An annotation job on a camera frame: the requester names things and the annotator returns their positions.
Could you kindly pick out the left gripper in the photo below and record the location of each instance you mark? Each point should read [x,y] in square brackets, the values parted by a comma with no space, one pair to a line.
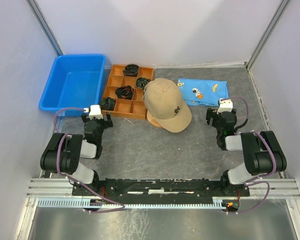
[106,123]

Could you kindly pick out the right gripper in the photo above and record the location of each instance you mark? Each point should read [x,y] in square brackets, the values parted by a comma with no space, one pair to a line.
[211,113]

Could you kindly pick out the blue astronaut print cloth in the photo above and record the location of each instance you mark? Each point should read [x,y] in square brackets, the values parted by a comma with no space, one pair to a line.
[201,92]

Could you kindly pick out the wooden hat stand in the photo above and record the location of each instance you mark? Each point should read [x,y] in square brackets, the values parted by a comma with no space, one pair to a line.
[152,120]

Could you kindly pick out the beige cap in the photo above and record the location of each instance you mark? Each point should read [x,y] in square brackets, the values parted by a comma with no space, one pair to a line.
[164,103]

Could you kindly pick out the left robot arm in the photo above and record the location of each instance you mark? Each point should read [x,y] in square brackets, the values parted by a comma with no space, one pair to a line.
[63,152]

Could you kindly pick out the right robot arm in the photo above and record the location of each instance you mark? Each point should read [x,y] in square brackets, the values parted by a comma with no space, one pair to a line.
[262,153]

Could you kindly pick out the rolled dark green belt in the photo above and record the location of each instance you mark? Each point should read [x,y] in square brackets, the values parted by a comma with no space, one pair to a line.
[108,104]

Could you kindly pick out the wooden compartment tray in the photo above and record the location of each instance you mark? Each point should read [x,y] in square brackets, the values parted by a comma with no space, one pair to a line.
[127,108]

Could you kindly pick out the blue plastic bin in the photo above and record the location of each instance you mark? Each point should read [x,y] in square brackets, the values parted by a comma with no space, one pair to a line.
[75,80]

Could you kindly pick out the rolled black brown belt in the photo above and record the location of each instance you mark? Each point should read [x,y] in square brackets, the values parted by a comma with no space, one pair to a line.
[125,92]

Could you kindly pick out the rolled green black belt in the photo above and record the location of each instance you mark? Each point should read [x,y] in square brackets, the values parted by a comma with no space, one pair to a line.
[141,82]

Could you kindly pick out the rolled black belt top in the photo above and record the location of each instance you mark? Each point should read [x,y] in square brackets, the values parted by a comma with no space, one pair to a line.
[131,70]

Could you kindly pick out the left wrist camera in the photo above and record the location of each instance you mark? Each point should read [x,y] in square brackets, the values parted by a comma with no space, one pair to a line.
[94,112]

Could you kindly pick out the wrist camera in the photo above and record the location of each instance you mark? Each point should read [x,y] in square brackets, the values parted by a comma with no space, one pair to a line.
[94,112]
[225,105]

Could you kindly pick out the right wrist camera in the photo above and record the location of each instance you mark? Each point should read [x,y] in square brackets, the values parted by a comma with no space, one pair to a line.
[225,105]

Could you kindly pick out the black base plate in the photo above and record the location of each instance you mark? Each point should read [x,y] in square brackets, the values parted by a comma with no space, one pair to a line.
[168,191]

